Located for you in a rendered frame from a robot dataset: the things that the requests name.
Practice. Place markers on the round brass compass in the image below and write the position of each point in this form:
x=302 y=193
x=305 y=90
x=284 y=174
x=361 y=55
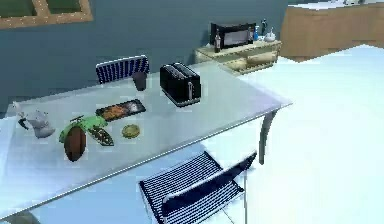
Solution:
x=130 y=131

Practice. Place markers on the white table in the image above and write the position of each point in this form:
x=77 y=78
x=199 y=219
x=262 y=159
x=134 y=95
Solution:
x=213 y=110

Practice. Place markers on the black toaster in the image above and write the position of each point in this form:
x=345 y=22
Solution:
x=180 y=84

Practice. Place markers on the dark cup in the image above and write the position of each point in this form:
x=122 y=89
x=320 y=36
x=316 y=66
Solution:
x=140 y=80

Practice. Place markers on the black tray with food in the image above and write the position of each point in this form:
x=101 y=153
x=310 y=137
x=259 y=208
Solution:
x=120 y=109

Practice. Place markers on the blue striped chair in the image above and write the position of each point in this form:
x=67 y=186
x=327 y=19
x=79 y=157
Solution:
x=196 y=186
x=121 y=68

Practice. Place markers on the dark glass bottle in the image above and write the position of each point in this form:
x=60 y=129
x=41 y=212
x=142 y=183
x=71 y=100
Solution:
x=217 y=41

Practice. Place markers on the pale wooden low cabinet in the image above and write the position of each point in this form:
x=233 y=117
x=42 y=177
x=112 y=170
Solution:
x=243 y=56

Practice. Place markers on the black microwave oven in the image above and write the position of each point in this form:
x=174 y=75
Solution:
x=233 y=35

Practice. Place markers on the blue bottle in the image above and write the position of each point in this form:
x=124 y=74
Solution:
x=256 y=33

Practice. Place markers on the dark slim bottle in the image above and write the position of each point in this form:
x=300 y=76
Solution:
x=264 y=26

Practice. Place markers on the brown wooden counter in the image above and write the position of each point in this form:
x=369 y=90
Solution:
x=333 y=28

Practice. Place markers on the wooden framed window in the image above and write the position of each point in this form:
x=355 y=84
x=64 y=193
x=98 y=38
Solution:
x=43 y=13

